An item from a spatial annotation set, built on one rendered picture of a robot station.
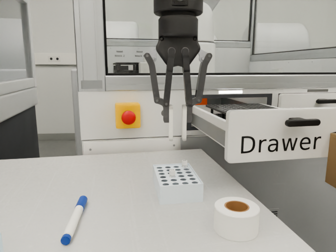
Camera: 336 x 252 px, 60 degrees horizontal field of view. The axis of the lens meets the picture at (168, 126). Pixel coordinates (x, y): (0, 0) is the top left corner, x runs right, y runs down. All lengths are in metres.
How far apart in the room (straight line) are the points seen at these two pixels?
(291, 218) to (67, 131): 3.60
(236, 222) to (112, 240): 0.19
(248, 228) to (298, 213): 0.76
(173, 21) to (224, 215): 0.34
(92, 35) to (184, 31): 0.40
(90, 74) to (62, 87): 3.41
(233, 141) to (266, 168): 0.48
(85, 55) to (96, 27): 0.09
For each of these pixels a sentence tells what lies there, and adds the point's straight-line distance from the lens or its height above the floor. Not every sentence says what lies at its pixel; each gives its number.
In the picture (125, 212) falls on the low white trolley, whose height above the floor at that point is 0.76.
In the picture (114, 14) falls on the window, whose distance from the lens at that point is 0.91.
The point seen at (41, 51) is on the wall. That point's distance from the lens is 4.35.
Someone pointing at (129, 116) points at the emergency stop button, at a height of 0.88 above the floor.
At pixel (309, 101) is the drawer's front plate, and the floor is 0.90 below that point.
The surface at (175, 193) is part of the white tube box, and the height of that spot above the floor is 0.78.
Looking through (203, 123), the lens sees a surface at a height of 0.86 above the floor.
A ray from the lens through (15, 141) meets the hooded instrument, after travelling 1.53.
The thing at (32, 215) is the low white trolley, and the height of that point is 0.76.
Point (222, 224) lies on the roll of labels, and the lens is 0.47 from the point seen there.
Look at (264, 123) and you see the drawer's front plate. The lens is 0.63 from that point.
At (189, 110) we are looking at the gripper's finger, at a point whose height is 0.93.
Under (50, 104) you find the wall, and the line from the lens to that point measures 4.36.
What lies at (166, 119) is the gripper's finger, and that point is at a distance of 0.58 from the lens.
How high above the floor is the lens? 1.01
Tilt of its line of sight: 11 degrees down
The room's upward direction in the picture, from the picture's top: straight up
